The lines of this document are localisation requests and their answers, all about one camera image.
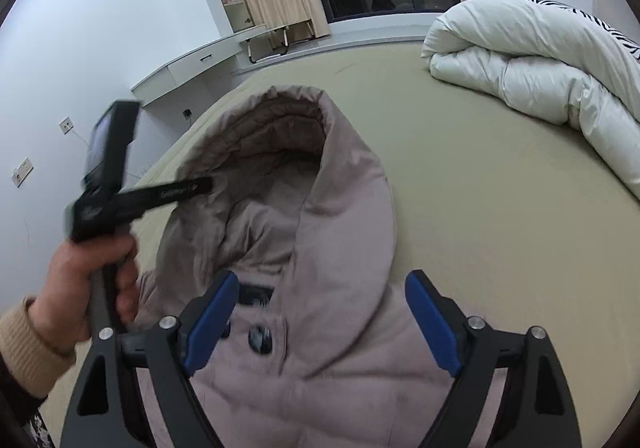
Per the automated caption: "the mauve quilted hooded down coat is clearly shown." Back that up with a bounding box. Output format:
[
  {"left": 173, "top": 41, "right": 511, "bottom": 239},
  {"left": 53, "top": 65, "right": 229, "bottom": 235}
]
[{"left": 136, "top": 86, "right": 451, "bottom": 447}]

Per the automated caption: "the person's left hand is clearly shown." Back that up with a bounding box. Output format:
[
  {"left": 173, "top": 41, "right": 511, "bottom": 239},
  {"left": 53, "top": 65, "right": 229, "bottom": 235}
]
[{"left": 27, "top": 234, "right": 139, "bottom": 355}]

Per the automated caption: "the beige knit left sleeve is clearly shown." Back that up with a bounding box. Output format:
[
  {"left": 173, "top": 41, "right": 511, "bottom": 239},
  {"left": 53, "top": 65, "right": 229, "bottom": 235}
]
[{"left": 1, "top": 297, "right": 76, "bottom": 399}]

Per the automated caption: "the olive green bed sheet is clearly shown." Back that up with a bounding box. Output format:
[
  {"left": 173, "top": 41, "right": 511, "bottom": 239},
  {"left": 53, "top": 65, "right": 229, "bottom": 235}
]
[{"left": 128, "top": 44, "right": 639, "bottom": 447}]

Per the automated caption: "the white folded duvet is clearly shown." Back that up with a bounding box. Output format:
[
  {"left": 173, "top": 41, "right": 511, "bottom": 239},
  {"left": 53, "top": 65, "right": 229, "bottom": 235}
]
[{"left": 421, "top": 0, "right": 639, "bottom": 194}]

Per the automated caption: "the zebra striped pillow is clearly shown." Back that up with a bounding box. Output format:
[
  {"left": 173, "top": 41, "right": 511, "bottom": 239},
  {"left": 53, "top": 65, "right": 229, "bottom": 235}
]
[{"left": 525, "top": 0, "right": 640, "bottom": 62}]

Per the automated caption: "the wall switch panel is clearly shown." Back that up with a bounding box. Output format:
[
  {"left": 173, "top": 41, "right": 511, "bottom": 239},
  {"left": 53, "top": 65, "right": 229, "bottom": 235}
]
[{"left": 12, "top": 158, "right": 34, "bottom": 187}]

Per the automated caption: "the wall power socket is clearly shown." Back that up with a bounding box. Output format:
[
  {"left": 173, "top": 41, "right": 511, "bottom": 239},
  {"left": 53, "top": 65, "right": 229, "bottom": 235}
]
[{"left": 60, "top": 118, "right": 74, "bottom": 134}]

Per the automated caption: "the white wall-mounted desk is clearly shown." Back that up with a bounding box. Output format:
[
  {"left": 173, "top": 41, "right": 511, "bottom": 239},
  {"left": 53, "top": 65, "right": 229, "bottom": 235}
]
[{"left": 130, "top": 24, "right": 269, "bottom": 108}]

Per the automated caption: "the metal frame chair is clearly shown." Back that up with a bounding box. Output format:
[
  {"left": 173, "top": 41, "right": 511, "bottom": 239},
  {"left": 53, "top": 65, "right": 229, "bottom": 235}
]
[{"left": 246, "top": 19, "right": 316, "bottom": 65}]

